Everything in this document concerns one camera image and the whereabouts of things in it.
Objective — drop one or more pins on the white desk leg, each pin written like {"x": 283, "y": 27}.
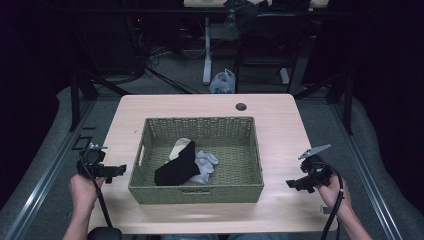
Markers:
{"x": 207, "y": 60}

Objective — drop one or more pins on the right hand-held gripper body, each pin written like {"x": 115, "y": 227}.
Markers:
{"x": 316, "y": 171}

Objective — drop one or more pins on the cream sock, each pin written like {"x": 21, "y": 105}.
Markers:
{"x": 177, "y": 147}

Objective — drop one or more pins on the black padded armrest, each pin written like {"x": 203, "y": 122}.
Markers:
{"x": 104, "y": 234}

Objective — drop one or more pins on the person's left hand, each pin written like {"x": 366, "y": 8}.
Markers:
{"x": 83, "y": 193}

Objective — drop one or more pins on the green woven basket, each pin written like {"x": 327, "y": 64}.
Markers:
{"x": 233, "y": 173}

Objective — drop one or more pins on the black chair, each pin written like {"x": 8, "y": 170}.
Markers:
{"x": 266, "y": 50}

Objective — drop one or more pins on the aluminium floor rail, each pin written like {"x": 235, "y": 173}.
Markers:
{"x": 370, "y": 180}
{"x": 43, "y": 186}

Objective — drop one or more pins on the small grey table clip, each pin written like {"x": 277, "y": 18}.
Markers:
{"x": 327, "y": 210}

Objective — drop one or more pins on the white desk foot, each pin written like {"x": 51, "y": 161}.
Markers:
{"x": 284, "y": 76}

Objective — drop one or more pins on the black sock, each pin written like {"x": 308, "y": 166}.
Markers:
{"x": 178, "y": 168}

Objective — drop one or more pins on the white plastic bag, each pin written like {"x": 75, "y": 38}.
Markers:
{"x": 222, "y": 83}

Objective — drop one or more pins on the black metal stand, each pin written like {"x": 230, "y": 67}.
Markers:
{"x": 348, "y": 106}
{"x": 75, "y": 103}

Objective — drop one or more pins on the person's right hand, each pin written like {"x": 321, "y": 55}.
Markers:
{"x": 333, "y": 195}

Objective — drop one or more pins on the light grey sock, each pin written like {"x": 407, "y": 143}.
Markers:
{"x": 206, "y": 165}

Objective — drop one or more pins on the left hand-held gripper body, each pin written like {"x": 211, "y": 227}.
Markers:
{"x": 91, "y": 160}

